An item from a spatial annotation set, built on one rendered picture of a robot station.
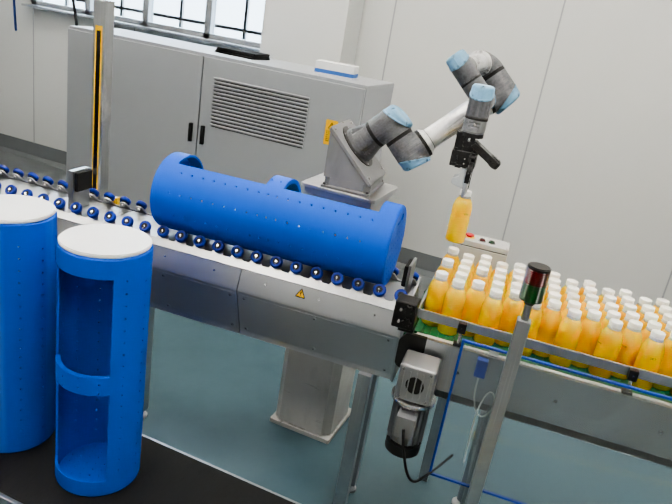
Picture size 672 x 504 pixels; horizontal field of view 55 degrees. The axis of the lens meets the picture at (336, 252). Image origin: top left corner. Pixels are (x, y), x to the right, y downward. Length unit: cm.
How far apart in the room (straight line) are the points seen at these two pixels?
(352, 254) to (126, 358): 79
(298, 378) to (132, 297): 108
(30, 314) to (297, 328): 90
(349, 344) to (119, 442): 84
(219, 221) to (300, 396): 103
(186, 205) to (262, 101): 179
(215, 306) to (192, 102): 209
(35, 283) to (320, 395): 128
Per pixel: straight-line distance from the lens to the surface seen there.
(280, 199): 218
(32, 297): 238
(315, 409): 296
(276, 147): 398
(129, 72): 455
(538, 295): 179
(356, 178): 253
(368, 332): 220
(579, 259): 496
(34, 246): 231
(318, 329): 227
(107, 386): 221
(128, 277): 204
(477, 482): 210
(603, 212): 487
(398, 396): 201
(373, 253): 208
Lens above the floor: 180
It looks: 20 degrees down
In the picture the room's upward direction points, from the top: 10 degrees clockwise
